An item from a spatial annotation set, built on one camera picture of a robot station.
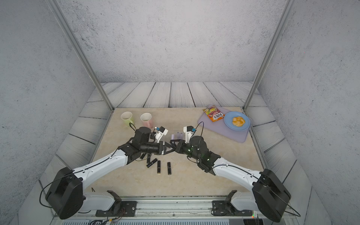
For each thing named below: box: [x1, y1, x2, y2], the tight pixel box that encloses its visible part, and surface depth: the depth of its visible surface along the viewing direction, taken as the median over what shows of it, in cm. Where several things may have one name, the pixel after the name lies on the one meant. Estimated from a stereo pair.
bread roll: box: [232, 116, 246, 128], surface depth 110 cm
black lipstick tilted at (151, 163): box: [146, 157, 158, 168], surface depth 91 cm
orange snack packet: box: [202, 105, 225, 122], surface depth 116 cm
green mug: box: [120, 111, 135, 128], surface depth 107 cm
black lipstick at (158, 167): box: [157, 160, 161, 174], surface depth 89 cm
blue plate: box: [223, 111, 251, 132], surface depth 111 cm
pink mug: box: [140, 112, 153, 129], surface depth 103 cm
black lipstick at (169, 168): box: [167, 162, 172, 175], surface depth 88 cm
